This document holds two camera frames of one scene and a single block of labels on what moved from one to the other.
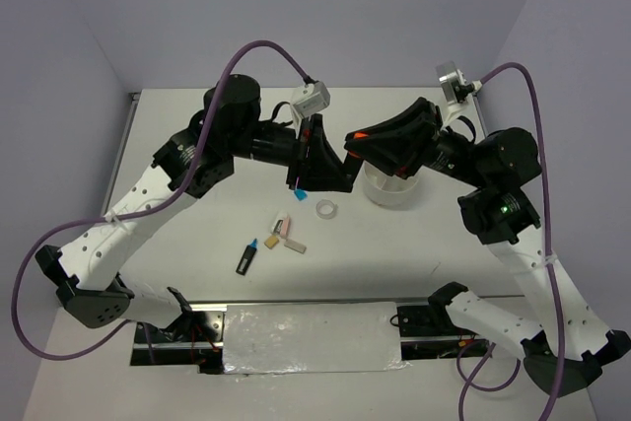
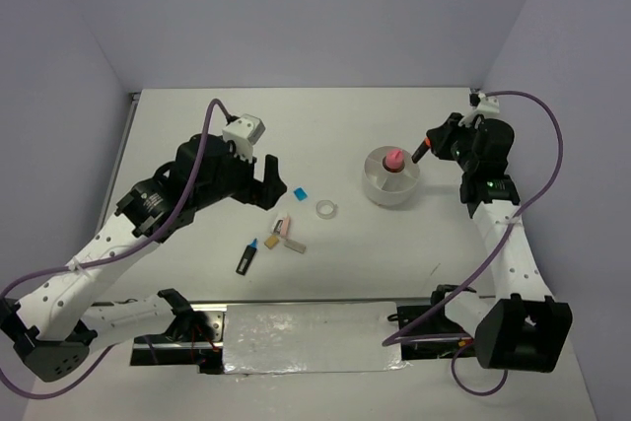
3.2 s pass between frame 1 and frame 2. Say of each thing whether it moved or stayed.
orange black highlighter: moved
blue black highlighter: stayed
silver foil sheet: stayed
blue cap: stayed
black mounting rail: stayed
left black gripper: moved
